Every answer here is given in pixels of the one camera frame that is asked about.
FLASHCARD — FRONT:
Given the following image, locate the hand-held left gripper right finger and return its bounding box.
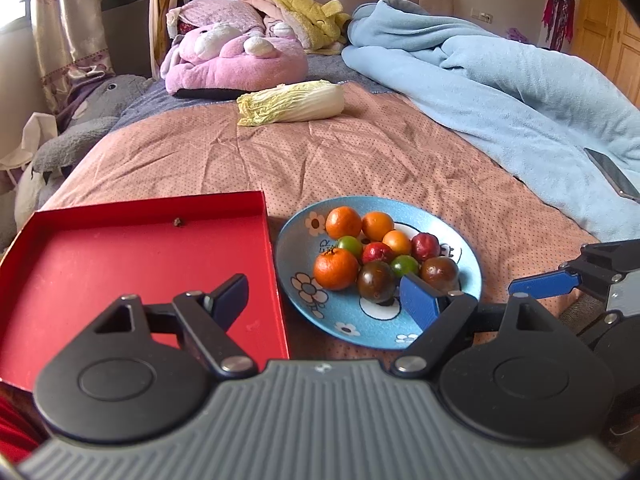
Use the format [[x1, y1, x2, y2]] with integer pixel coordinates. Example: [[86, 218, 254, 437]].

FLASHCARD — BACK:
[[391, 273, 581, 377]]

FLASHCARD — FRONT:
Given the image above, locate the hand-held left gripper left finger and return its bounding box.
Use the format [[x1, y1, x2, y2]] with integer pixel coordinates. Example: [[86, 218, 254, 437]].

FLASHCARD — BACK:
[[75, 273, 259, 379]]

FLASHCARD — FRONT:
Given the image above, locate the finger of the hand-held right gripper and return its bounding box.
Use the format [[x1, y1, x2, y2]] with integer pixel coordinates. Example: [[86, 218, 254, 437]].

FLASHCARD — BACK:
[[507, 268, 584, 299]]

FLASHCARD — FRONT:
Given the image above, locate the dark purple tomato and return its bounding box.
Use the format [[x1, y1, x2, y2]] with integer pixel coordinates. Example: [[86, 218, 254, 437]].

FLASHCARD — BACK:
[[420, 256, 460, 293], [356, 261, 398, 305]]

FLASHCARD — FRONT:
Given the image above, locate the small green tomato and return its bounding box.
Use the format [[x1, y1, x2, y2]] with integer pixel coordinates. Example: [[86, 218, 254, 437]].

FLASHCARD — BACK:
[[389, 254, 421, 279]]

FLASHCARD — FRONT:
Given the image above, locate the red cherry tomato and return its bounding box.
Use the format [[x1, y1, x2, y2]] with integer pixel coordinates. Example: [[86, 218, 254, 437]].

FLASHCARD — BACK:
[[410, 232, 442, 262], [362, 241, 395, 265]]

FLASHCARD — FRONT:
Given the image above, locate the small orange tomato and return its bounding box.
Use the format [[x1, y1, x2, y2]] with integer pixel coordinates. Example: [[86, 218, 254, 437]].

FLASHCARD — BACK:
[[361, 211, 396, 242], [382, 230, 413, 257]]

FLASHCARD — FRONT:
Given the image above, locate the blue cartoon plate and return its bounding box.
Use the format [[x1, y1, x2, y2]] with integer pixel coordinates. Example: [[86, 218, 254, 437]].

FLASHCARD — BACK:
[[275, 196, 483, 351]]

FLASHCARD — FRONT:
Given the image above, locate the mandarin orange with green stem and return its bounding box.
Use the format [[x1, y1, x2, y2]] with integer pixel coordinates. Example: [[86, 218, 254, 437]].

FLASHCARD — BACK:
[[313, 248, 361, 292]]

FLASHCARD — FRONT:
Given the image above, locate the green tomato with stem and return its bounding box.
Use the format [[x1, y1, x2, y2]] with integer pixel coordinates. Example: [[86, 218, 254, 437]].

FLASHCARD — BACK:
[[336, 235, 364, 259]]

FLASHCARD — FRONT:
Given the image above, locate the red tray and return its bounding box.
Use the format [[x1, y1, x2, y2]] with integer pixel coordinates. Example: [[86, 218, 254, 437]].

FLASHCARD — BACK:
[[0, 190, 292, 393]]

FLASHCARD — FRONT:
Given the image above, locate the smartphone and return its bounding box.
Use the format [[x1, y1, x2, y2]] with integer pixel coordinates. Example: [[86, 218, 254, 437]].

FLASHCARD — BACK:
[[583, 147, 640, 204]]

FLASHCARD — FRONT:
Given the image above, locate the pink dotted bedspread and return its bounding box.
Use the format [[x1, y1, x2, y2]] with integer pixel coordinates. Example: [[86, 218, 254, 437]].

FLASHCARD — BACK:
[[40, 82, 601, 361]]

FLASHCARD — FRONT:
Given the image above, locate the napa cabbage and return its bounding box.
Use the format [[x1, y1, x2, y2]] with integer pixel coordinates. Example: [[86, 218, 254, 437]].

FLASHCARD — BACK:
[[236, 80, 346, 127]]

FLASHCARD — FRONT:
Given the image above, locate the light blue blanket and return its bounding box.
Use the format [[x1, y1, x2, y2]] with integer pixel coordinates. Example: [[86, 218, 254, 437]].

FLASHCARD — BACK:
[[341, 0, 640, 243]]

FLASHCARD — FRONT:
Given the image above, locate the grey-blue bed sheet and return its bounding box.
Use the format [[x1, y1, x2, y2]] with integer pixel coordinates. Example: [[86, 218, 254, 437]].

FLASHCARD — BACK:
[[107, 52, 396, 133]]

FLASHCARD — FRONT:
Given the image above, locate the grey plush toy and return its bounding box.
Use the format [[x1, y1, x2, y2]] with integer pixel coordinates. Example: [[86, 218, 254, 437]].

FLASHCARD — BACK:
[[12, 74, 153, 231]]

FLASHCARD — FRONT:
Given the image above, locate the pink plush rabbit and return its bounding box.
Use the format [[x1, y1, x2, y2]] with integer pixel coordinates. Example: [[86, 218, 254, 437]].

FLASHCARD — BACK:
[[160, 22, 309, 101]]

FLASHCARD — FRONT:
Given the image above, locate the wooden door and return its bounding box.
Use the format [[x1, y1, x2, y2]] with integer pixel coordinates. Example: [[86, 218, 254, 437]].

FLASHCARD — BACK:
[[570, 0, 640, 106]]

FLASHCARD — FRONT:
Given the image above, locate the white tote bag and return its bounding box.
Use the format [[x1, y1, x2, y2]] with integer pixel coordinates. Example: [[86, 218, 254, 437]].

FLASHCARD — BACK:
[[0, 112, 58, 171]]

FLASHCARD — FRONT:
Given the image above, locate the red and purple hanging cloth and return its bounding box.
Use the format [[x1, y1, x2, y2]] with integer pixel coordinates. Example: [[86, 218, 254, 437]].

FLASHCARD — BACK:
[[542, 0, 576, 52]]

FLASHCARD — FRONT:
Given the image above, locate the dark cabinet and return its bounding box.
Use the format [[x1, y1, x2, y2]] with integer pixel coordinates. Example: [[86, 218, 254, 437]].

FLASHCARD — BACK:
[[95, 0, 156, 78]]

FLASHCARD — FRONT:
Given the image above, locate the wooden board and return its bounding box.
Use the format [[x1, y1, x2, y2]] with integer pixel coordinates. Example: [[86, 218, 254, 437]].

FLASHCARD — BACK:
[[148, 0, 183, 81]]

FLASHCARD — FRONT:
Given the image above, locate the lavender plush pillow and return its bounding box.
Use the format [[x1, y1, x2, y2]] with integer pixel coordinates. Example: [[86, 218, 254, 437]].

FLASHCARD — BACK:
[[166, 0, 266, 36]]

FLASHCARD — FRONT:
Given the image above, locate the yellow and pink plush blanket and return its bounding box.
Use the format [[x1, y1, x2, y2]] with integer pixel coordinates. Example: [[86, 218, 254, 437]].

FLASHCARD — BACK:
[[239, 0, 352, 56]]

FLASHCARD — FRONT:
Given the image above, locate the floral curtain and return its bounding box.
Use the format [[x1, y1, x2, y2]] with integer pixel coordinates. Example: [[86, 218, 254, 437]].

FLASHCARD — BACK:
[[30, 0, 116, 111]]

